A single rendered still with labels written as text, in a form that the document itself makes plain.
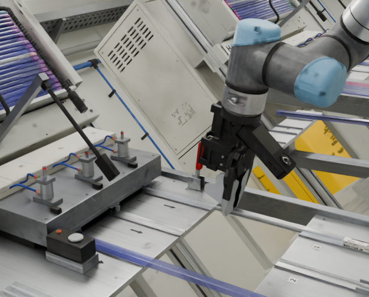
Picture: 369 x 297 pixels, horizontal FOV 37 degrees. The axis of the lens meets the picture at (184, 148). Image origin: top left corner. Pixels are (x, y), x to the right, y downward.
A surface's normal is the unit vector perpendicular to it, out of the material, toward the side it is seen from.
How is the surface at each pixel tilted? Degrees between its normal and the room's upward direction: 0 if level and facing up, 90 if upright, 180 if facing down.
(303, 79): 78
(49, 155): 44
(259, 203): 90
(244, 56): 82
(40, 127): 90
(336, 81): 143
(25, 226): 90
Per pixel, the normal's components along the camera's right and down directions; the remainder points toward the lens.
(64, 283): -0.01, -0.93
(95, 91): 0.60, -0.52
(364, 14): -0.73, 0.40
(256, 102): 0.45, 0.46
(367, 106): -0.52, 0.33
